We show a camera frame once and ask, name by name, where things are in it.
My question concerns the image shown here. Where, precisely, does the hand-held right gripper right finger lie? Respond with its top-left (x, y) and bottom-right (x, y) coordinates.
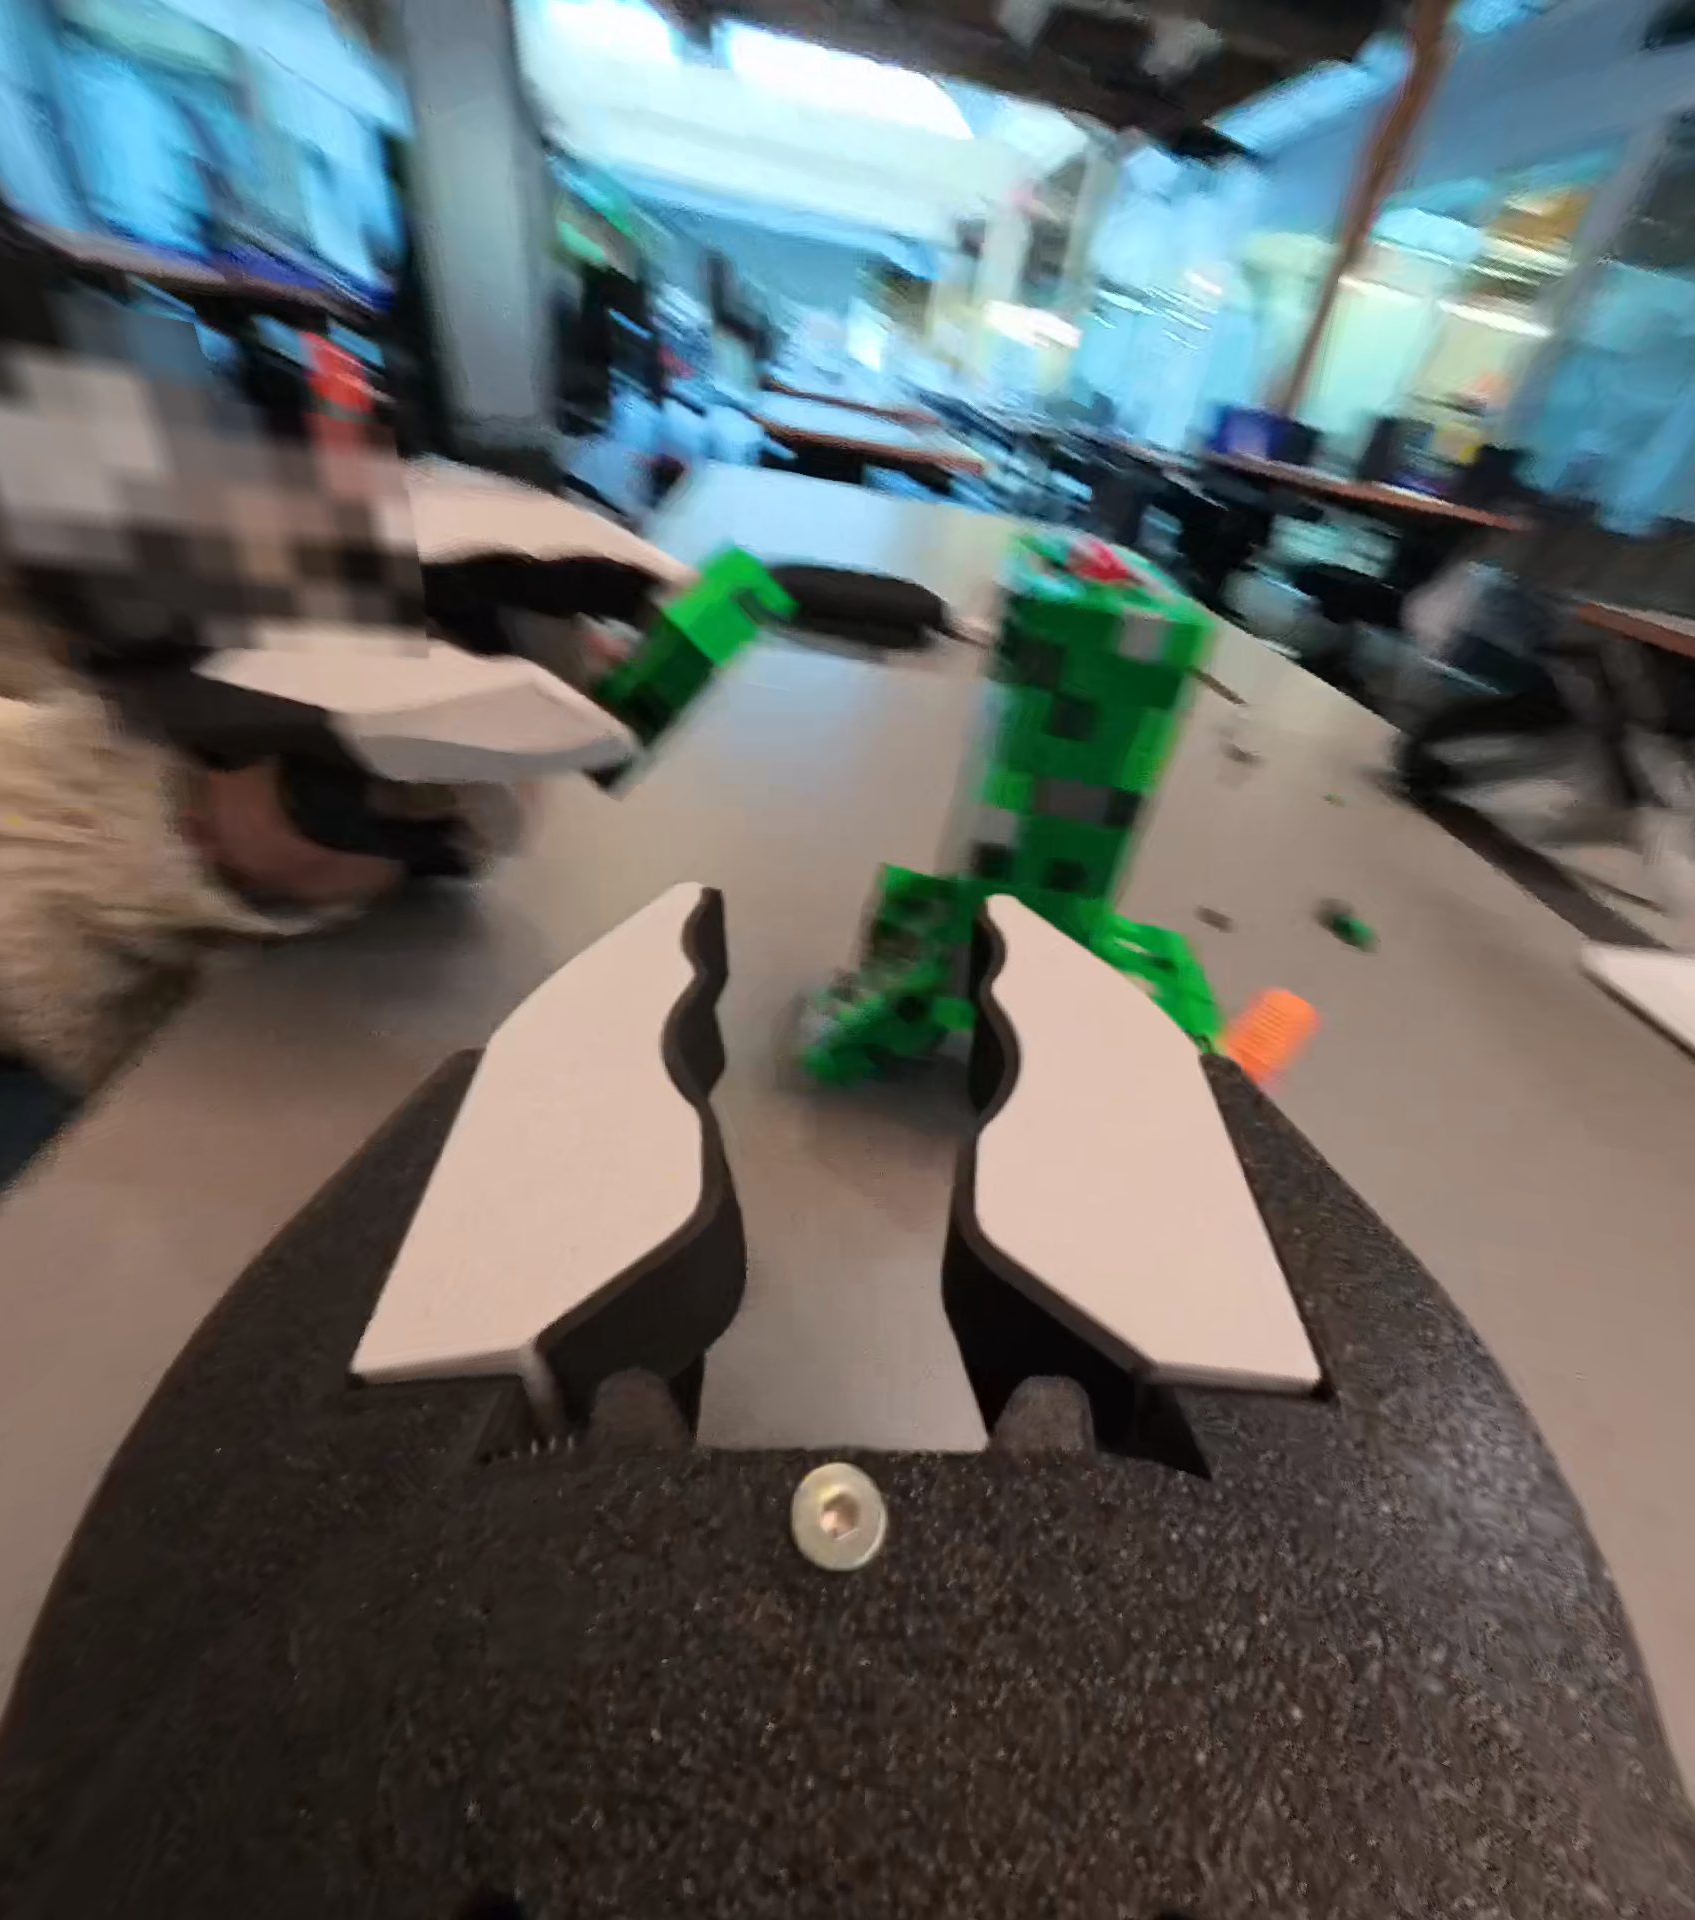
top-left (945, 897), bottom-right (1327, 1406)

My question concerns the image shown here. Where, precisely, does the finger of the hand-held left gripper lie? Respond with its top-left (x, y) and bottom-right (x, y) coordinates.
top-left (194, 621), bottom-right (646, 789)
top-left (404, 458), bottom-right (702, 659)

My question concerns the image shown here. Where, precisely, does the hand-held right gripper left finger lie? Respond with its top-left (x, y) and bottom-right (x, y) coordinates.
top-left (349, 883), bottom-right (746, 1388)

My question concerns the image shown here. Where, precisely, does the green lego leg block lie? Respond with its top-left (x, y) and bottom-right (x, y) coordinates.
top-left (594, 543), bottom-right (799, 753)

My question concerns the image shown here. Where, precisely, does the green lego creeper model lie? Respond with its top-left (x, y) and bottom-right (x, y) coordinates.
top-left (799, 530), bottom-right (1226, 1090)

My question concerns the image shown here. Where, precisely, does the person's left hand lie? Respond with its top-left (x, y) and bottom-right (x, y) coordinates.
top-left (194, 757), bottom-right (405, 917)

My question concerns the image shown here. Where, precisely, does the orange brick separator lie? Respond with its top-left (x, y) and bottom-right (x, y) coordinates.
top-left (1222, 988), bottom-right (1321, 1086)

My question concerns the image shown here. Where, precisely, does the black mesh wrist rest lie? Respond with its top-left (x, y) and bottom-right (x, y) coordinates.
top-left (771, 562), bottom-right (957, 651)

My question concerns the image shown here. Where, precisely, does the black white gripper device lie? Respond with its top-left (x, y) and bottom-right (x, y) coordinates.
top-left (1394, 660), bottom-right (1695, 919)

